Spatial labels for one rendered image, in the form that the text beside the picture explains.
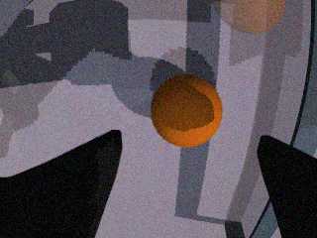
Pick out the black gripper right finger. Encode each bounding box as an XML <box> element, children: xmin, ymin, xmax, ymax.
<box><xmin>258</xmin><ymin>135</ymin><xmax>317</xmax><ymax>238</ymax></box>

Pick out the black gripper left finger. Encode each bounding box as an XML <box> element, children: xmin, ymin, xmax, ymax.
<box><xmin>0</xmin><ymin>130</ymin><xmax>122</xmax><ymax>238</ymax></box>

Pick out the orange-brown ball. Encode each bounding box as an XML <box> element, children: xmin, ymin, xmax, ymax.
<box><xmin>151</xmin><ymin>74</ymin><xmax>222</xmax><ymax>147</ymax></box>

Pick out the translucent orange ball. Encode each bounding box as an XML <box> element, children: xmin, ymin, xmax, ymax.
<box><xmin>213</xmin><ymin>0</ymin><xmax>285</xmax><ymax>35</ymax></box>

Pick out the clear low corner wall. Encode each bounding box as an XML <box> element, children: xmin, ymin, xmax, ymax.
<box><xmin>225</xmin><ymin>0</ymin><xmax>312</xmax><ymax>238</ymax></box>

